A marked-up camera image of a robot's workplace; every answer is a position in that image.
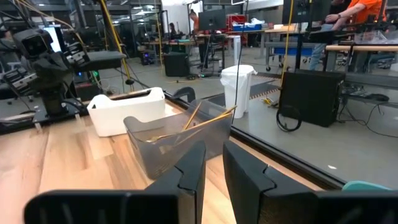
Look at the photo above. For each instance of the teal plastic bin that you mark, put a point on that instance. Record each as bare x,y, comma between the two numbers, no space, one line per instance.
363,186

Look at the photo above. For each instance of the black table clamp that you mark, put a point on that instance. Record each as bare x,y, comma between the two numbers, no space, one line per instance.
183,91

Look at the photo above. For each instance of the black aluminium rig frame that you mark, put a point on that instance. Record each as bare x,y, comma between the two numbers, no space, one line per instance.
280,157

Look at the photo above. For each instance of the person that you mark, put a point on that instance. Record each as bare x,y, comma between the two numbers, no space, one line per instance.
172,31
367,9
195,21

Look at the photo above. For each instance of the grey translucent plastic bin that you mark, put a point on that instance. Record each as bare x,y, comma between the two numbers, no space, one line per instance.
174,155

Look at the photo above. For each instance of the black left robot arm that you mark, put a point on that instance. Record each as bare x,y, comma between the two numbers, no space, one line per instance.
51,102

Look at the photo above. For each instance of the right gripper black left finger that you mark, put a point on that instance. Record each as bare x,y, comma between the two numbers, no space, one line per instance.
192,186

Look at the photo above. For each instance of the wooden work table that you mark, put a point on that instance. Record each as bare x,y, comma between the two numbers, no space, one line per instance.
360,48

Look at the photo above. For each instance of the red crate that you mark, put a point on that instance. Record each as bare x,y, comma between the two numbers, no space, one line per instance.
236,20

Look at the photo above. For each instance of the large black monitor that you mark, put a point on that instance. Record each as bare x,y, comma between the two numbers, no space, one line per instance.
304,11

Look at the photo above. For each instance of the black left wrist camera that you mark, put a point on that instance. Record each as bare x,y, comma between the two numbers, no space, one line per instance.
32,45

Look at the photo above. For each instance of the black computer case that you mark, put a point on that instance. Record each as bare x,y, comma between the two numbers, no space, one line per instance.
311,96

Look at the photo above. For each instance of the small black hazard-striped mat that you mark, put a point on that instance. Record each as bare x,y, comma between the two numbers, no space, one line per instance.
261,88

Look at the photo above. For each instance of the black speaker box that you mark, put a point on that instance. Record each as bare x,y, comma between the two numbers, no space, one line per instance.
177,63

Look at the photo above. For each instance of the white plastic bin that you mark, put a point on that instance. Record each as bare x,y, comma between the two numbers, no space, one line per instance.
124,115

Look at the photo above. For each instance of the dark grey desk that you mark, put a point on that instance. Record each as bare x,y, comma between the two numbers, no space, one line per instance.
99,59

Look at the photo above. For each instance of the black computer monitor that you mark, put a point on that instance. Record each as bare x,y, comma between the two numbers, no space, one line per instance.
213,20

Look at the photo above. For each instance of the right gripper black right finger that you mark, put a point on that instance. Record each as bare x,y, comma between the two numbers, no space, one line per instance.
245,186

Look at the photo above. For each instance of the white trash bin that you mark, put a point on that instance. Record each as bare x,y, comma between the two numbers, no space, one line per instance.
237,93

